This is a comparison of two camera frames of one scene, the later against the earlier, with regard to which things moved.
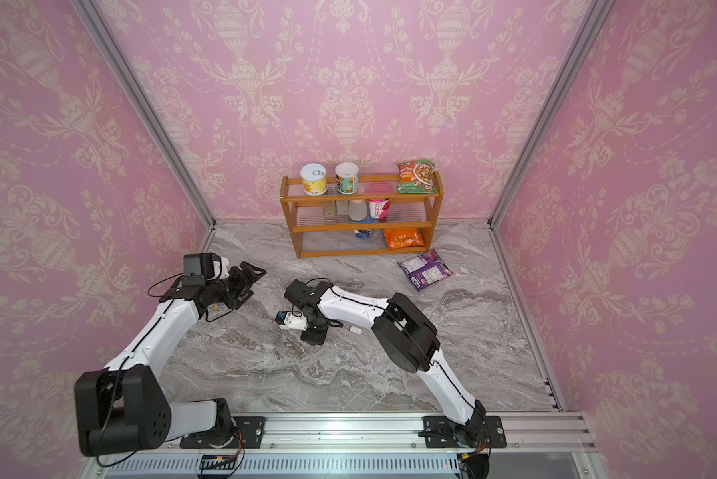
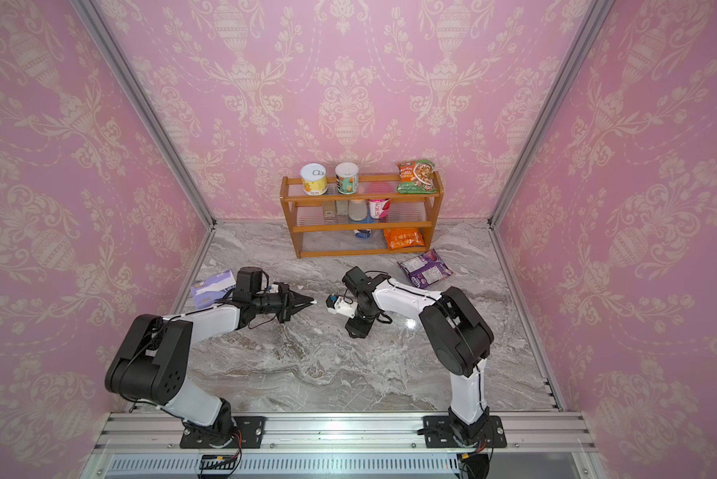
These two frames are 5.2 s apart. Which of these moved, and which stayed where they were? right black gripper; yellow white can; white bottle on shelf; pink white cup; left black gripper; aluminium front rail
Moved: left black gripper; right black gripper
Stayed: white bottle on shelf; aluminium front rail; pink white cup; yellow white can
